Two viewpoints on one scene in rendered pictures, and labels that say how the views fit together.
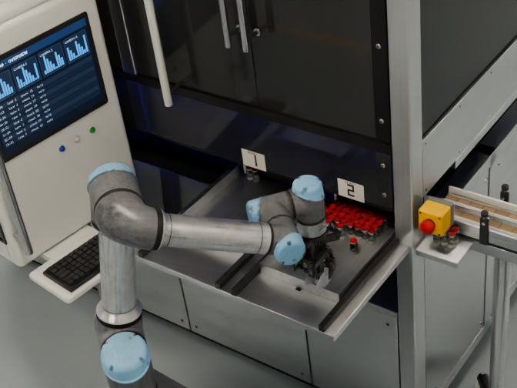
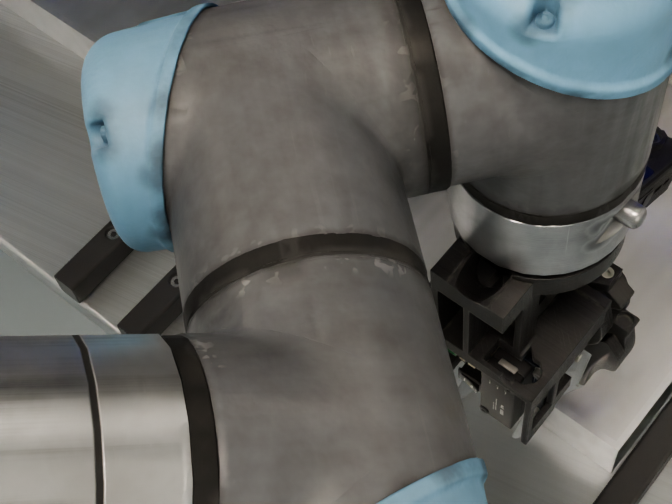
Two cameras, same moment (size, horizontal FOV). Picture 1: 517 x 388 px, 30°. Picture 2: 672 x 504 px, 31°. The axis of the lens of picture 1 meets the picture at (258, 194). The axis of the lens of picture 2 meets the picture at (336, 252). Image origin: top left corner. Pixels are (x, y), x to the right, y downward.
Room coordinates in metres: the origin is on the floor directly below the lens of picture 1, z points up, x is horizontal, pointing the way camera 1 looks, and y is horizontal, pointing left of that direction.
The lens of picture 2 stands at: (1.65, -0.07, 1.53)
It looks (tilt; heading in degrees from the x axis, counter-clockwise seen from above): 60 degrees down; 8
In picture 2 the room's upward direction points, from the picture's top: 10 degrees counter-clockwise
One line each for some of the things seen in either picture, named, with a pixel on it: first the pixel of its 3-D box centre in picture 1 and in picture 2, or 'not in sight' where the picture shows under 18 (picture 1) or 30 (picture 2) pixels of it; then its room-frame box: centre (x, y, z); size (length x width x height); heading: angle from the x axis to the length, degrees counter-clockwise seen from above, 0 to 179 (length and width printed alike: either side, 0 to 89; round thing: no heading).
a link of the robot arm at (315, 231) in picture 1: (312, 224); (550, 178); (1.91, -0.12, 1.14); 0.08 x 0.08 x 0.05
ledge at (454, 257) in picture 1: (447, 244); not in sight; (2.06, -0.51, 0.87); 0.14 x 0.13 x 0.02; 140
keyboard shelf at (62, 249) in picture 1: (96, 245); not in sight; (2.39, 0.53, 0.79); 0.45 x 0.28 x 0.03; 133
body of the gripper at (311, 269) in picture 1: (312, 249); (523, 285); (1.90, -0.12, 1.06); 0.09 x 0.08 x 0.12; 140
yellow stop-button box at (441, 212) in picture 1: (435, 216); not in sight; (2.04, -0.47, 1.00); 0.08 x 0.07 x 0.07; 140
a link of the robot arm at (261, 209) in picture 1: (271, 214); (273, 154); (1.87, -0.03, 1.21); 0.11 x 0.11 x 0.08; 11
